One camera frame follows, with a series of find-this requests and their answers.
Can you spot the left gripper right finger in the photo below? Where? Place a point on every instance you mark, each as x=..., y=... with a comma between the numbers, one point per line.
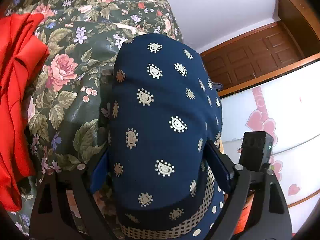
x=269, y=215

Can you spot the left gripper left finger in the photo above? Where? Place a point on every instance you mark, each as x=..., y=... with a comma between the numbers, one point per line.
x=51, y=216

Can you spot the navy patterned hoodie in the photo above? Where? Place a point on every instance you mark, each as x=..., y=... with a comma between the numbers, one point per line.
x=164, y=110

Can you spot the wooden door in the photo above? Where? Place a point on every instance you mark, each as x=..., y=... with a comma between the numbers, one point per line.
x=259, y=55

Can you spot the red folded garment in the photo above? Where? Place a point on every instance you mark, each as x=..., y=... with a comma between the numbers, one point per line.
x=22, y=57

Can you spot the floral quilt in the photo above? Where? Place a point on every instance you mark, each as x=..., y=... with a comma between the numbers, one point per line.
x=69, y=101

